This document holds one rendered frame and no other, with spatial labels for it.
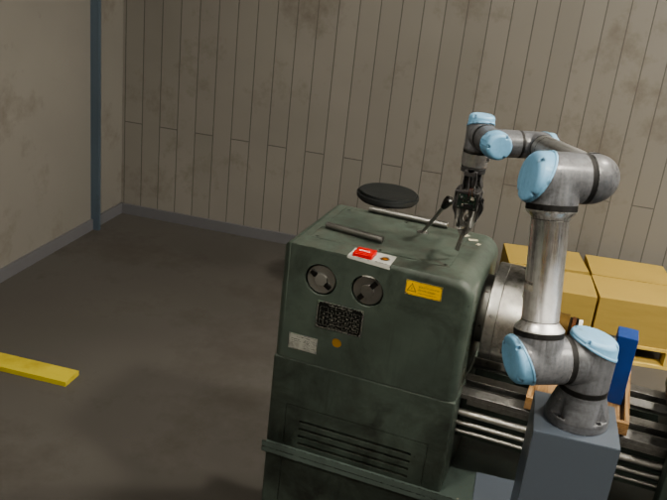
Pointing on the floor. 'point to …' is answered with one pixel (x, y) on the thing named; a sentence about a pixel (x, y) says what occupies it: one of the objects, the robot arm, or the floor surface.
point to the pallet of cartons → (612, 298)
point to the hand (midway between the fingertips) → (464, 230)
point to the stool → (387, 195)
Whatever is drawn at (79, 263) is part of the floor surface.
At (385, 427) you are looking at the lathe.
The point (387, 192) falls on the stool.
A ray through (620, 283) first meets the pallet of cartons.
